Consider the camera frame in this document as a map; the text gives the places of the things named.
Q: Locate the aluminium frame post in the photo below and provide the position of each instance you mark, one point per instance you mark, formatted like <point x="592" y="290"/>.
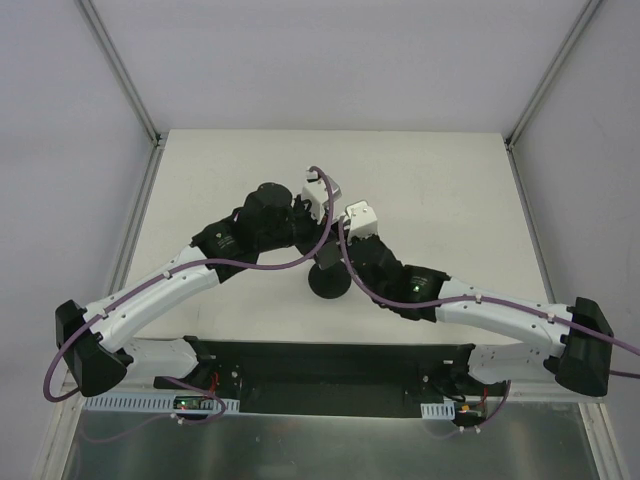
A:
<point x="577" y="30"/>
<point x="105" y="43"/>

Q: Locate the white slotted left cable duct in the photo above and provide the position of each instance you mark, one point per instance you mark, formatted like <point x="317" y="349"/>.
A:
<point x="154" y="403"/>

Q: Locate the light blue smartphone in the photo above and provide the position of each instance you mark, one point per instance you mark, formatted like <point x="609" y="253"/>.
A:
<point x="327" y="256"/>

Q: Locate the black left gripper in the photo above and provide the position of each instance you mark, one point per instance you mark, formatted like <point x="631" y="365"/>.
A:
<point x="307" y="226"/>

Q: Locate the aluminium right table rail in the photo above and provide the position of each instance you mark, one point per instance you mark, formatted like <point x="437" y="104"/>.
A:
<point x="532" y="227"/>

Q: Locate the shiny metal front panel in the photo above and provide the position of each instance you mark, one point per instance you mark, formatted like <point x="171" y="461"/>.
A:
<point x="524" y="441"/>

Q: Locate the aluminium left frame post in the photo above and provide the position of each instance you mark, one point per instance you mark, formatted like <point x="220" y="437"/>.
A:
<point x="105" y="43"/>

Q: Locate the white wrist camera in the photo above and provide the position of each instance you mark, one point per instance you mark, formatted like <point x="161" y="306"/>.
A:
<point x="362" y="221"/>
<point x="315" y="191"/>

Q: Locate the aluminium left table rail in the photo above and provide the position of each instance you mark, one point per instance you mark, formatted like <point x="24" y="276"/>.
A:
<point x="130" y="240"/>

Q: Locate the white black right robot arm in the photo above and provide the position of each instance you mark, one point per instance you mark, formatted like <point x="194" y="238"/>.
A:
<point x="570" y="344"/>

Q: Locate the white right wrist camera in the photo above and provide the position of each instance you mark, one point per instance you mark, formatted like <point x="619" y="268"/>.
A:
<point x="362" y="221"/>

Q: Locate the aluminium right frame post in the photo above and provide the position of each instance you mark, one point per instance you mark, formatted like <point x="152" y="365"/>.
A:
<point x="577" y="30"/>

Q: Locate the aluminium table rail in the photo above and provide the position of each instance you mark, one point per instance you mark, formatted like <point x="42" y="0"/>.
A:
<point x="130" y="240"/>
<point x="532" y="227"/>

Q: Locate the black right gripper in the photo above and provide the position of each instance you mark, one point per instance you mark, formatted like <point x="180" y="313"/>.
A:
<point x="351" y="248"/>

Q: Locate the white slotted cable duct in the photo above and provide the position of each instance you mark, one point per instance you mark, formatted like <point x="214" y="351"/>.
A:
<point x="154" y="403"/>
<point x="438" y="411"/>

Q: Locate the black phone stand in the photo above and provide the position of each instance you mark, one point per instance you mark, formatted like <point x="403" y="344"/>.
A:
<point x="330" y="283"/>

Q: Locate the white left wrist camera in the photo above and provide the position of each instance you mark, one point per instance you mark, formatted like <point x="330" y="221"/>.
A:
<point x="315" y="191"/>

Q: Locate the white slotted right cable duct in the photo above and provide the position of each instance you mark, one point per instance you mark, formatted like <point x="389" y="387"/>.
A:
<point x="438" y="411"/>

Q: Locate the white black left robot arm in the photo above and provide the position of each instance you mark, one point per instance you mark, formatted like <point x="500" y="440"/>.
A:
<point x="96" y="341"/>

